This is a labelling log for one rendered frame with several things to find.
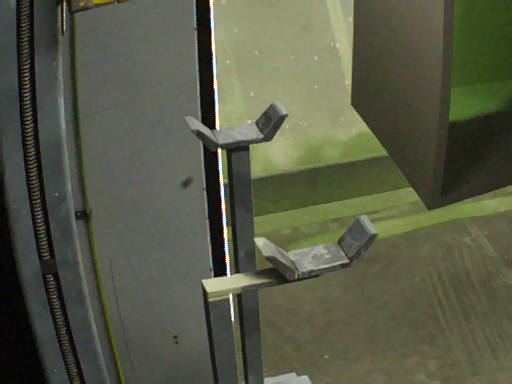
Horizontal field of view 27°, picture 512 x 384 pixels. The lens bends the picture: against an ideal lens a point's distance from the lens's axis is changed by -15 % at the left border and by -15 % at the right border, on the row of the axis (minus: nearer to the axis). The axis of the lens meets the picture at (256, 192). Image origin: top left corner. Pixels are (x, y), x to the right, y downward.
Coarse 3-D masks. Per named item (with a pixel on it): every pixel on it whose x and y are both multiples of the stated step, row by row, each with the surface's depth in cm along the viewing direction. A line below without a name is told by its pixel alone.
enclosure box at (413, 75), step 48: (384, 0) 209; (432, 0) 189; (480, 0) 235; (384, 48) 216; (432, 48) 196; (480, 48) 244; (384, 96) 222; (432, 96) 201; (480, 96) 246; (384, 144) 228; (432, 144) 207; (480, 144) 232; (432, 192) 212; (480, 192) 218
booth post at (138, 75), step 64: (192, 0) 130; (64, 64) 129; (128, 64) 132; (192, 64) 134; (128, 128) 136; (128, 192) 139; (192, 192) 142; (128, 256) 143; (192, 256) 146; (128, 320) 147; (192, 320) 150
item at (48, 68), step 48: (0, 0) 72; (48, 0) 74; (0, 48) 74; (48, 48) 76; (0, 96) 76; (48, 96) 77; (0, 144) 78; (48, 144) 79; (48, 192) 81; (48, 240) 84; (48, 288) 85; (48, 336) 86; (96, 336) 88
